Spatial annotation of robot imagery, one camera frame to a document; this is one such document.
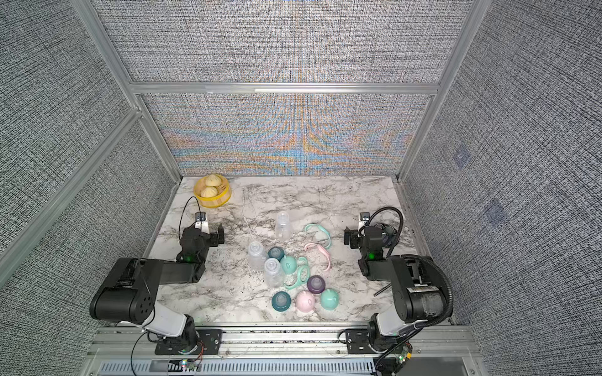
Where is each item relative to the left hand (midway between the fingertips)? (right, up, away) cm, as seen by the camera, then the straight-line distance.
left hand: (211, 222), depth 93 cm
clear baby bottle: (+28, -4, +4) cm, 29 cm away
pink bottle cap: (+37, -26, -14) cm, 47 cm away
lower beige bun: (-6, +12, +14) cm, 19 cm away
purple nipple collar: (+41, -22, -9) cm, 47 cm away
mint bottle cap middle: (+31, -15, -7) cm, 35 cm away
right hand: (+59, +1, +1) cm, 59 cm away
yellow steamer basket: (+1, +12, +14) cm, 18 cm away
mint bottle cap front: (+45, -25, -14) cm, 53 cm away
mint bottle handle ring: (+45, -3, +2) cm, 45 cm away
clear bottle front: (+26, -15, -16) cm, 34 cm away
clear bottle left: (+20, -10, -13) cm, 26 cm away
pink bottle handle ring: (+43, -10, -4) cm, 44 cm away
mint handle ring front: (+37, -15, -3) cm, 40 cm away
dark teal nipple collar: (+28, -26, -12) cm, 40 cm away
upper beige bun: (-6, +18, +16) cm, 25 cm away
